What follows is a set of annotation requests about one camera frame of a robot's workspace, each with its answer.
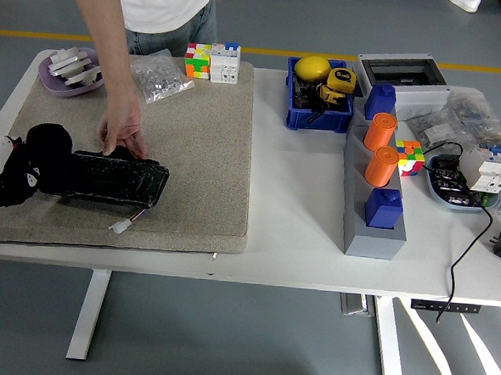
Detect person's right hand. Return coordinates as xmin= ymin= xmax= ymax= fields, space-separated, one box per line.
xmin=95 ymin=91 xmax=152 ymax=161

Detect black rag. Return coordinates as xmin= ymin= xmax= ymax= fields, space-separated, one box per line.
xmin=0 ymin=120 xmax=75 ymax=215

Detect black glossy panel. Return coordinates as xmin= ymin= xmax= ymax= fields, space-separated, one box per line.
xmin=38 ymin=140 xmax=172 ymax=211

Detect black table control panel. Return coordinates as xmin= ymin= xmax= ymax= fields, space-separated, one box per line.
xmin=410 ymin=298 xmax=481 ymax=316

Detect clear bag of screws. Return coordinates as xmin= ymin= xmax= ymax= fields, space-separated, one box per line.
xmin=127 ymin=47 xmax=198 ymax=108

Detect person in jeans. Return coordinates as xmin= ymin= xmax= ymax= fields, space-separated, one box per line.
xmin=111 ymin=0 xmax=222 ymax=61

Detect purple plastic tray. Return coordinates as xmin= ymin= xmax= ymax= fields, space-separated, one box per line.
xmin=36 ymin=44 xmax=108 ymax=100

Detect white circuit breaker block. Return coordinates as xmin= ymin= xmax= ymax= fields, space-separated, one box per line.
xmin=457 ymin=143 xmax=501 ymax=196
xmin=208 ymin=41 xmax=242 ymax=85

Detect colourful puzzle cube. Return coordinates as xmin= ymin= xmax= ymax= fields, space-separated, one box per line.
xmin=183 ymin=42 xmax=213 ymax=81
xmin=393 ymin=138 xmax=427 ymax=179

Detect white metal bar stack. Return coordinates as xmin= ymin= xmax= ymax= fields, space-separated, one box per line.
xmin=48 ymin=45 xmax=93 ymax=79

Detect grey-brown felt mat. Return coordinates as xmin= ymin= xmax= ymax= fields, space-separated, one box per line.
xmin=0 ymin=45 xmax=259 ymax=259

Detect yellow oval ball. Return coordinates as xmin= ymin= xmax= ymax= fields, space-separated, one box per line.
xmin=293 ymin=53 xmax=333 ymax=83

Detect yellow round tape measure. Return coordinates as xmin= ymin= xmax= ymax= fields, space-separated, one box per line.
xmin=326 ymin=65 xmax=357 ymax=92

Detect blue plastic bin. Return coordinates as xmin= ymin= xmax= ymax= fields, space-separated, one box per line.
xmin=283 ymin=55 xmax=357 ymax=135

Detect white table leg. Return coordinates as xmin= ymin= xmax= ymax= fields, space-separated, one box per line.
xmin=65 ymin=266 xmax=113 ymax=363
xmin=369 ymin=294 xmax=410 ymax=375

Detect blue square peg block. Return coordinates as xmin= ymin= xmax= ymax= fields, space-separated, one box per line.
xmin=362 ymin=186 xmax=406 ymax=231
xmin=363 ymin=81 xmax=398 ymax=122

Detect orange cylinder peg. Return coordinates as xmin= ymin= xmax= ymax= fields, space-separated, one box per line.
xmin=363 ymin=144 xmax=400 ymax=189
xmin=363 ymin=110 xmax=399 ymax=153

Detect person in black trousers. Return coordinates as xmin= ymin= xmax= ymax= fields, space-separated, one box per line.
xmin=446 ymin=0 xmax=501 ymax=16

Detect small clear labelled bag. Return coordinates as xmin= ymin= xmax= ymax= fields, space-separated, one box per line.
xmin=403 ymin=112 xmax=467 ymax=154

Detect large clear parts bag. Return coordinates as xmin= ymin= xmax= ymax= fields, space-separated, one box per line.
xmin=437 ymin=87 xmax=501 ymax=153

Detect grey stepped block holder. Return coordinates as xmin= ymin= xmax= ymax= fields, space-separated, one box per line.
xmin=336 ymin=95 xmax=417 ymax=261

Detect dark circuit boards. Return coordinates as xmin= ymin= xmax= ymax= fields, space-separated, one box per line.
xmin=427 ymin=154 xmax=487 ymax=208

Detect grey under-table control box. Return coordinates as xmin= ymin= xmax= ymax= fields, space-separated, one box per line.
xmin=339 ymin=292 xmax=377 ymax=318

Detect light blue tray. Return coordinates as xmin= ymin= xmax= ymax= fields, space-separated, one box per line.
xmin=423 ymin=153 xmax=501 ymax=215

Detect white T-shaped bracket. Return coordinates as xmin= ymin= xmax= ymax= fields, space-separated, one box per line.
xmin=63 ymin=61 xmax=105 ymax=89

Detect white connector with wires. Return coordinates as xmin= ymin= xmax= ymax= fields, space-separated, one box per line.
xmin=107 ymin=206 xmax=148 ymax=237

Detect grey electrical enclosure box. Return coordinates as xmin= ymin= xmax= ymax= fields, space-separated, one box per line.
xmin=351 ymin=51 xmax=452 ymax=124

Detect black power cable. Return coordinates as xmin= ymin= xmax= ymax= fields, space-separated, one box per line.
xmin=412 ymin=139 xmax=501 ymax=327

